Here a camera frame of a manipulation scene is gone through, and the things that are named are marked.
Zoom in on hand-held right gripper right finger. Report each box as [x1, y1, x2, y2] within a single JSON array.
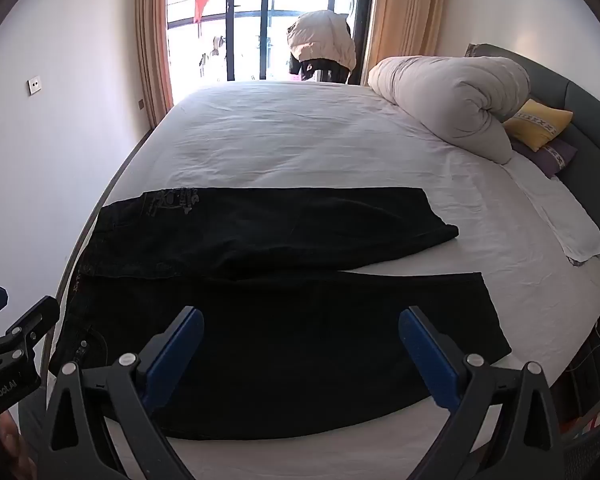
[[399, 306, 563, 480]]

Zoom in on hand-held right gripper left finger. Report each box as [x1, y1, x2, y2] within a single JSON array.
[[36, 305, 206, 480]]

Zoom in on black pants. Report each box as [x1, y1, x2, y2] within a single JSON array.
[[47, 186, 512, 443]]

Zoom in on person's left hand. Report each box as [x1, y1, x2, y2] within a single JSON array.
[[0, 412, 37, 480]]

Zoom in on dark mesh basket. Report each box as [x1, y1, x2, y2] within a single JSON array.
[[560, 390, 600, 480]]

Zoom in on white towel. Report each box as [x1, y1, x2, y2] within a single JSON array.
[[502, 162, 600, 266]]

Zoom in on purple patterned pillow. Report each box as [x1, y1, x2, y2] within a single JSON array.
[[511, 137, 579, 179]]

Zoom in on bed with white sheet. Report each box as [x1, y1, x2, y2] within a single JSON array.
[[40, 80, 600, 480]]

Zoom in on yellow patterned pillow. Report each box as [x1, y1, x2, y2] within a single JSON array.
[[502, 98, 574, 152]]

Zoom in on rolled white duvet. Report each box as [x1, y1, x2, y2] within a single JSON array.
[[367, 54, 531, 165]]

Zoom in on grey-green padded headboard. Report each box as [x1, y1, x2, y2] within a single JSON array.
[[465, 42, 600, 281]]

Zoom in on dark chair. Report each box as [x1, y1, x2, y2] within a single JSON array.
[[288, 55, 353, 85]]

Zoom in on beige curtain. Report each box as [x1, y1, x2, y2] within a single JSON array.
[[134, 0, 176, 128], [362, 0, 448, 86]]

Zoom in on black-framed balcony window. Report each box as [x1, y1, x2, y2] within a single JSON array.
[[166, 0, 376, 106]]

